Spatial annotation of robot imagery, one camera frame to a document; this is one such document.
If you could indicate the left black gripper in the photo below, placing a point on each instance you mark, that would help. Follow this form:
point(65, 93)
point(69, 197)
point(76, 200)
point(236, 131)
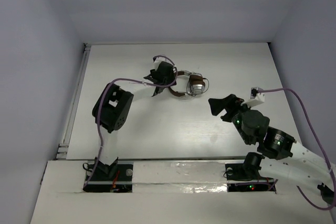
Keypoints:
point(159, 77)

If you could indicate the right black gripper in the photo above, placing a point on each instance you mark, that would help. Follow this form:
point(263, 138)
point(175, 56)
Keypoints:
point(232, 102)

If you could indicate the brown silver headphones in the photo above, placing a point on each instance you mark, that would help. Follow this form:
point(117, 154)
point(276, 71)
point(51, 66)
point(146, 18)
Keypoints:
point(196, 84)

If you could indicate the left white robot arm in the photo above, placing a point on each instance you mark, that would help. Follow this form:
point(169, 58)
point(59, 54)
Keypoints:
point(112, 108)

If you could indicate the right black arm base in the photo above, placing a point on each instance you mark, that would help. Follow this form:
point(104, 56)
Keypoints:
point(245, 177)

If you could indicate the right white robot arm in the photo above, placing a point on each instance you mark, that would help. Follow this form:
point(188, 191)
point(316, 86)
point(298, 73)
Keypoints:
point(278, 155)

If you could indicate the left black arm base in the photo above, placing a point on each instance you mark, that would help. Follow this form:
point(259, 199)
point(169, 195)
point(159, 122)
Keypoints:
point(114, 178)

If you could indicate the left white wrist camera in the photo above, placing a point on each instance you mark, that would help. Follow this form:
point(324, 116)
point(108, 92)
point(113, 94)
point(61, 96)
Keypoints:
point(157, 60)

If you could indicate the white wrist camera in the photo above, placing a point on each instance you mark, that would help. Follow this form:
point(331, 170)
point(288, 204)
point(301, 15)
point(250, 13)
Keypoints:
point(257, 97)
point(157, 60)

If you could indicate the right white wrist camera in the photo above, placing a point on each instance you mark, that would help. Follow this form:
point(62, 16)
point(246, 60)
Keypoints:
point(257, 97)

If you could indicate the aluminium rail left side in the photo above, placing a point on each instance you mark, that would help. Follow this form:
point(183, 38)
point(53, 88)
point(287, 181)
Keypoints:
point(62, 148)

